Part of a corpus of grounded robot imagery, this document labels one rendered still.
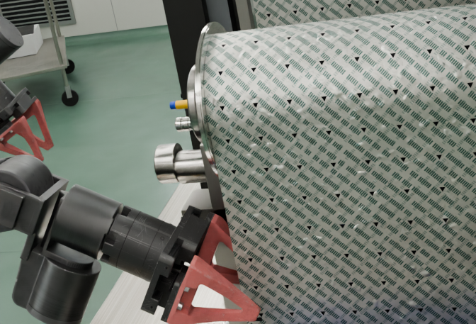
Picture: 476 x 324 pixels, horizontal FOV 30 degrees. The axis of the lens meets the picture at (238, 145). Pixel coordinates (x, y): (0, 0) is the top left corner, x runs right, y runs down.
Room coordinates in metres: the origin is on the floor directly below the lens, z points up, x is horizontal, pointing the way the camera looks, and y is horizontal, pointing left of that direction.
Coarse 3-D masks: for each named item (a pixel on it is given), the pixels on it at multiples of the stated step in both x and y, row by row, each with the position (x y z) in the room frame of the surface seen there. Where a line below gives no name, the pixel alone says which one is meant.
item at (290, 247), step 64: (256, 192) 0.72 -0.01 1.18; (320, 192) 0.70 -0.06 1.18; (384, 192) 0.68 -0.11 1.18; (448, 192) 0.67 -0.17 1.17; (256, 256) 0.72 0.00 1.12; (320, 256) 0.70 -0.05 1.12; (384, 256) 0.69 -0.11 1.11; (448, 256) 0.67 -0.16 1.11; (320, 320) 0.70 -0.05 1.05; (384, 320) 0.69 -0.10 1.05; (448, 320) 0.67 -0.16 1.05
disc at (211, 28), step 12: (216, 24) 0.80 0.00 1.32; (204, 36) 0.76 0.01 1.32; (204, 48) 0.75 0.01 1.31; (204, 60) 0.75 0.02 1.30; (204, 96) 0.73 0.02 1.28; (204, 108) 0.72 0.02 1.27; (204, 120) 0.72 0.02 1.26; (204, 132) 0.71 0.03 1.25; (204, 144) 0.72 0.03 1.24; (216, 168) 0.73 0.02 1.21
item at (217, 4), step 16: (176, 0) 1.08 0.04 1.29; (192, 0) 1.07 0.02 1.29; (208, 0) 1.12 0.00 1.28; (224, 0) 1.19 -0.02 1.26; (176, 16) 1.08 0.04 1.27; (192, 16) 1.07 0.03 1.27; (208, 16) 1.08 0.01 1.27; (224, 16) 1.17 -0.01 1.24; (176, 32) 1.08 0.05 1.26; (192, 32) 1.07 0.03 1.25; (176, 48) 1.08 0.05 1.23; (192, 48) 1.07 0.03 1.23; (176, 64) 1.08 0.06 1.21; (192, 64) 1.08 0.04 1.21; (192, 144) 1.08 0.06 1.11
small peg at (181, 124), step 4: (188, 116) 0.80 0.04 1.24; (176, 120) 0.80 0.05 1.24; (180, 120) 0.80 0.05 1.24; (184, 120) 0.80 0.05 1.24; (188, 120) 0.80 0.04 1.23; (176, 124) 0.80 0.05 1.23; (180, 124) 0.80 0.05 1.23; (184, 124) 0.80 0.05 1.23; (188, 124) 0.79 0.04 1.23; (176, 128) 0.80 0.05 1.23; (180, 128) 0.80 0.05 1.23; (184, 128) 0.80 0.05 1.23; (188, 128) 0.80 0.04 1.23
